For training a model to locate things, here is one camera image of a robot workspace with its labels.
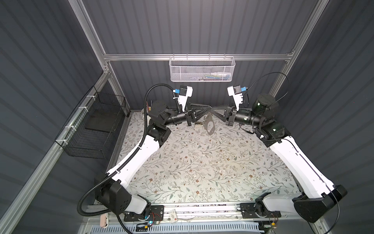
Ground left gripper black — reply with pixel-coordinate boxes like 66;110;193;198
162;103;208;129

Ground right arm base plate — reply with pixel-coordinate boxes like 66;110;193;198
237;202;281;219

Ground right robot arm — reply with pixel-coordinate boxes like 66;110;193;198
211;94;347;223

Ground white ribbed cable duct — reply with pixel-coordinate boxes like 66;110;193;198
90;222;264;234

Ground black wire basket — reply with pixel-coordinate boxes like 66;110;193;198
55;88;126;160

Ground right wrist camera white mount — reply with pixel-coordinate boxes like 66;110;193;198
227;85;248;111

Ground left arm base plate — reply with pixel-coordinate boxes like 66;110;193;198
123;205;165;222

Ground pens in mug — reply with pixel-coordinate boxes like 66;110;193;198
146;101;152;110

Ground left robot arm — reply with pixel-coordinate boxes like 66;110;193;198
94;101;211;218

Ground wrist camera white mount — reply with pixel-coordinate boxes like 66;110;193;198
173;85;193;112
227;85;248;111

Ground small white tag device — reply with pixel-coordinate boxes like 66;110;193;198
168;209;178;223

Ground silver metal key holder plate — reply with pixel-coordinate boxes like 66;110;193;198
203;112;216;136

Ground black corrugated cable conduit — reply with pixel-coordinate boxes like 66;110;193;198
77;83;179;234

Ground white wire mesh basket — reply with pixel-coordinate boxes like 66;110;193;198
168;56;236;82

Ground pink white small device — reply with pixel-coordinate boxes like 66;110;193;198
99;213;109;229

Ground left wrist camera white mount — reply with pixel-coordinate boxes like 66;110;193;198
173;85;193;112

